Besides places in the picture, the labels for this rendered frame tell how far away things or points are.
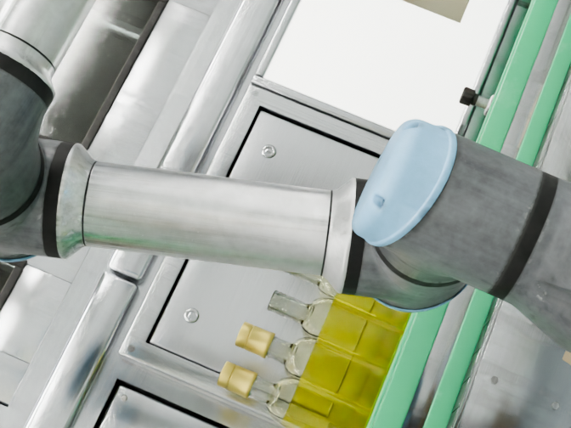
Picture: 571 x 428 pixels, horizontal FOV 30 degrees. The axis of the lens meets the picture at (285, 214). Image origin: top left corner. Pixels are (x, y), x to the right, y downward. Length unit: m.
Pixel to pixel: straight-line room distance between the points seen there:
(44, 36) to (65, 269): 0.71
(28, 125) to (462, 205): 0.38
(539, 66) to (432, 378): 0.52
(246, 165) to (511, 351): 0.55
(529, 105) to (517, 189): 0.65
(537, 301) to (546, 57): 0.73
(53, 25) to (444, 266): 0.40
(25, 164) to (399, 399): 0.54
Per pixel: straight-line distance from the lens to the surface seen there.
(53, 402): 1.54
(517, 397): 1.28
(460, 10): 1.20
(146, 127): 1.70
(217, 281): 1.56
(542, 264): 0.89
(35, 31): 0.97
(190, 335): 1.54
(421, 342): 1.29
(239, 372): 1.38
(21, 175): 0.98
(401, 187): 0.88
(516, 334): 1.29
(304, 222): 1.02
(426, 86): 1.70
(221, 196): 1.03
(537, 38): 1.59
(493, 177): 0.89
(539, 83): 1.56
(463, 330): 1.30
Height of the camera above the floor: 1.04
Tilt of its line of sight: 5 degrees up
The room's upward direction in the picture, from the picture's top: 67 degrees counter-clockwise
